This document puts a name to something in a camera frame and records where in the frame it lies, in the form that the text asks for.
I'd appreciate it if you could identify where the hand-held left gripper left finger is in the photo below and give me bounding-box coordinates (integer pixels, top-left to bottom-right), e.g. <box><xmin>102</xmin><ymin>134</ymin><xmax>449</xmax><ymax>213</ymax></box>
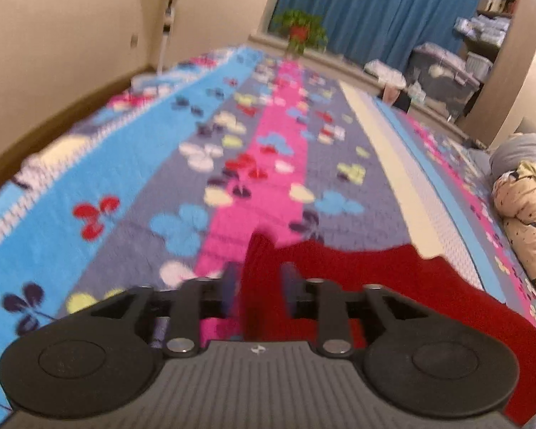
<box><xmin>88</xmin><ymin>261</ymin><xmax>243</xmax><ymax>359</ymax></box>

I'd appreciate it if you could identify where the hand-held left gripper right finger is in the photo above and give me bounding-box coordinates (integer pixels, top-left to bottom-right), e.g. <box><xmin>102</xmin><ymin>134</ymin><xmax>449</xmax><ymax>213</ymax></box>
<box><xmin>280</xmin><ymin>261</ymin><xmax>412</xmax><ymax>356</ymax></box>

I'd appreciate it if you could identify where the red knit sweater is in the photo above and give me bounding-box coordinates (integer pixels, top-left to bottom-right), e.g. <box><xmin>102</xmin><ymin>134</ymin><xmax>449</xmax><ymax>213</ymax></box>
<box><xmin>241</xmin><ymin>230</ymin><xmax>536</xmax><ymax>426</ymax></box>

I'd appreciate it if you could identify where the floral striped blanket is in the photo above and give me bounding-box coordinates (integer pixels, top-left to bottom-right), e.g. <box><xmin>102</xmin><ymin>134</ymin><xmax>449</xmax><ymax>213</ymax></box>
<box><xmin>0</xmin><ymin>45</ymin><xmax>536</xmax><ymax>429</ymax></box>

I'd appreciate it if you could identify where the white folded cloth pile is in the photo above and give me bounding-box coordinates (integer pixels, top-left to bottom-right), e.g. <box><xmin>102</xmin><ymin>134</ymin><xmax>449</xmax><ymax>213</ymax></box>
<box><xmin>363</xmin><ymin>59</ymin><xmax>407</xmax><ymax>89</ymax></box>

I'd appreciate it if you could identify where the beige star-print quilt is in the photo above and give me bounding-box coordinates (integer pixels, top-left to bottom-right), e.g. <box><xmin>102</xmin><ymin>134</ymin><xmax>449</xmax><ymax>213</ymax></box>
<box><xmin>491</xmin><ymin>161</ymin><xmax>536</xmax><ymax>287</ymax></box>

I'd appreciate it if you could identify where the clear plastic storage box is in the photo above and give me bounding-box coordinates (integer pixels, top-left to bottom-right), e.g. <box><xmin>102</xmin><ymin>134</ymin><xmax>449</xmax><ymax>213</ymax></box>
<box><xmin>406</xmin><ymin>42</ymin><xmax>481</xmax><ymax>118</ymax></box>

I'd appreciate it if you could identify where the green potted plant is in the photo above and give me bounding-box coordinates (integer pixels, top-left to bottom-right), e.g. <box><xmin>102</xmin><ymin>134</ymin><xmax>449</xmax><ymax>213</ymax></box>
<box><xmin>271</xmin><ymin>9</ymin><xmax>329</xmax><ymax>57</ymax></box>

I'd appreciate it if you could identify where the grey pillow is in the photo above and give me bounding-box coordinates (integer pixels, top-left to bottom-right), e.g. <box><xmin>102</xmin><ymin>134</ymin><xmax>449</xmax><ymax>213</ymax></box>
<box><xmin>488</xmin><ymin>133</ymin><xmax>536</xmax><ymax>180</ymax></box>

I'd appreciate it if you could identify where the blue curtain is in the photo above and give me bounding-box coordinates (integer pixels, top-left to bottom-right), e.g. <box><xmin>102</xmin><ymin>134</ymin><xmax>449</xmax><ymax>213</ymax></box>
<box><xmin>272</xmin><ymin>0</ymin><xmax>486</xmax><ymax>73</ymax></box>

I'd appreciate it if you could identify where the white basket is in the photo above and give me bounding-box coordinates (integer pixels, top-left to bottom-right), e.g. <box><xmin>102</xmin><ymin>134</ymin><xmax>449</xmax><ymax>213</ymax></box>
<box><xmin>466</xmin><ymin>51</ymin><xmax>493</xmax><ymax>80</ymax></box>

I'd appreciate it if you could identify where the wooden shelf unit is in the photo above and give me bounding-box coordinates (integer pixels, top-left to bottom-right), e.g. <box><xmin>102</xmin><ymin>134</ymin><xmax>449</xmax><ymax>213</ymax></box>
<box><xmin>453</xmin><ymin>0</ymin><xmax>533</xmax><ymax>103</ymax></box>

